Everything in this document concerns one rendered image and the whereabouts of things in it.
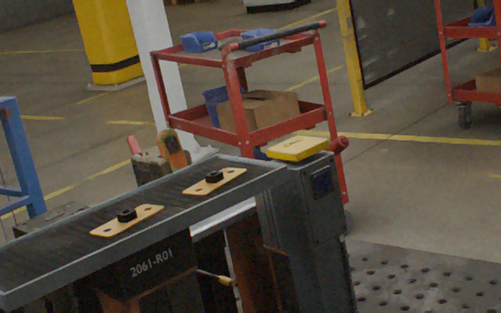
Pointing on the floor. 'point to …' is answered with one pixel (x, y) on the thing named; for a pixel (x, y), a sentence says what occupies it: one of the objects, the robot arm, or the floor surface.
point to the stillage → (15, 134)
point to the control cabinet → (272, 5)
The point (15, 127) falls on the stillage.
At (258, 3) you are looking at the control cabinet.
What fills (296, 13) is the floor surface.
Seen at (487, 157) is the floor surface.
